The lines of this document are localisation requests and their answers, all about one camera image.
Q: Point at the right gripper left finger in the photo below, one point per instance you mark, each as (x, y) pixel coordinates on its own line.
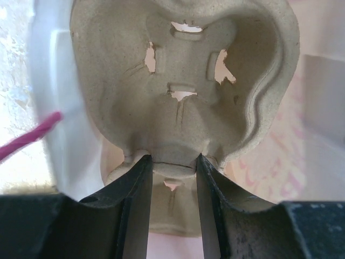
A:
(111, 223)

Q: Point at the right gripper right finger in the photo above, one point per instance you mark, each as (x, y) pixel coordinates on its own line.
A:
(238, 224)

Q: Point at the single cardboard cup carrier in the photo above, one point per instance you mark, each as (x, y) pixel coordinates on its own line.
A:
(179, 79)

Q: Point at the brown paper bag pink handles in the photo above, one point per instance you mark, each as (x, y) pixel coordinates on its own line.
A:
(301, 157)

